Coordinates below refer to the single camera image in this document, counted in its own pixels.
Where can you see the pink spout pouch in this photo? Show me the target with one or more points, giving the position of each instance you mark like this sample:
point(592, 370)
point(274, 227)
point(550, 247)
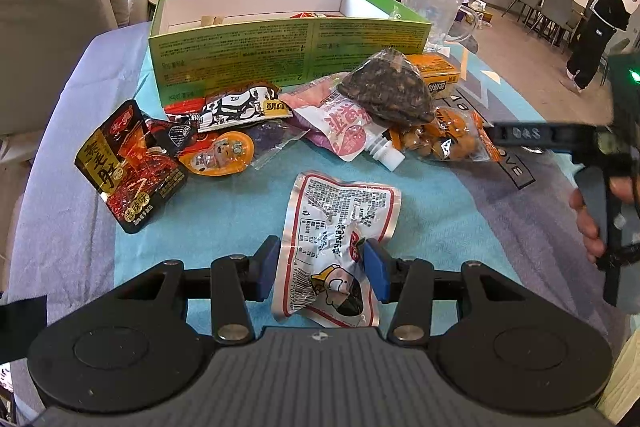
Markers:
point(345, 127)

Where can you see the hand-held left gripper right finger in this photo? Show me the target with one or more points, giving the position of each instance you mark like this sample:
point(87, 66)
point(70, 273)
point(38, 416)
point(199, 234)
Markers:
point(376, 269)

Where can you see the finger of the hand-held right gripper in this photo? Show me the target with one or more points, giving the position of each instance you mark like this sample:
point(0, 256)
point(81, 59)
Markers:
point(540, 137)

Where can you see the black white snack packet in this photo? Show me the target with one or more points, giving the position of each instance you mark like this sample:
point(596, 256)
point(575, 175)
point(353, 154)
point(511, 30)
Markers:
point(240, 104)

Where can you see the orange peanut snack packet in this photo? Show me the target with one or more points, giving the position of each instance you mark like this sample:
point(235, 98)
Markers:
point(440, 137)

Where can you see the beige sofa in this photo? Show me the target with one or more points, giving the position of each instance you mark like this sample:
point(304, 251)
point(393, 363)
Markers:
point(55, 7)

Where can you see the person's right hand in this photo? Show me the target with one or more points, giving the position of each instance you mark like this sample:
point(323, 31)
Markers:
point(587, 222)

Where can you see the green cardboard box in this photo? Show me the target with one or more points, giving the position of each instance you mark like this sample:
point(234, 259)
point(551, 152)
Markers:
point(240, 52)

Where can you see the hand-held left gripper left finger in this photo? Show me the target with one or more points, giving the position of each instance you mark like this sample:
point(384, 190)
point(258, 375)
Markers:
point(265, 269)

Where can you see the clear glass mug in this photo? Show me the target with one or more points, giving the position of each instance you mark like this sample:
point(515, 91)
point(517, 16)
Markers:
point(435, 12)

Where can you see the clear purple snack packet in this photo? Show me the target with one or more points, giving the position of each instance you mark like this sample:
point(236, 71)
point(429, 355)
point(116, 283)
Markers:
point(277, 142)

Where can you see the red orange packet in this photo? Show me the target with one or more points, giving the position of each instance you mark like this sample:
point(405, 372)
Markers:
point(315, 14)

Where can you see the yellow snack packet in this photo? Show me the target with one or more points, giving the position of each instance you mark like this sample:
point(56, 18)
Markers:
point(437, 72)

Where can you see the orange round snack packet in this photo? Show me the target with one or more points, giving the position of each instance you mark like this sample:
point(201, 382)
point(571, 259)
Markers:
point(217, 154)

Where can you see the dark snack foil packet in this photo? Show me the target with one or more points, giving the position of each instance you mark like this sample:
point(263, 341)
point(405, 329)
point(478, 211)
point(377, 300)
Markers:
point(385, 92)

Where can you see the red black spicy snack packet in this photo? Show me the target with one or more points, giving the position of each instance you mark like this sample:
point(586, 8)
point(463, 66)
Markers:
point(130, 167)

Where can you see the white red-edged snack packet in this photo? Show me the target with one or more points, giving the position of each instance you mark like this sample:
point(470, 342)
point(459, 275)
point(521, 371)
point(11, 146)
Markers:
point(340, 227)

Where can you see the small beige snack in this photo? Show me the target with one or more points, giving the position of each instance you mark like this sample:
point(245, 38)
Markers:
point(211, 20)

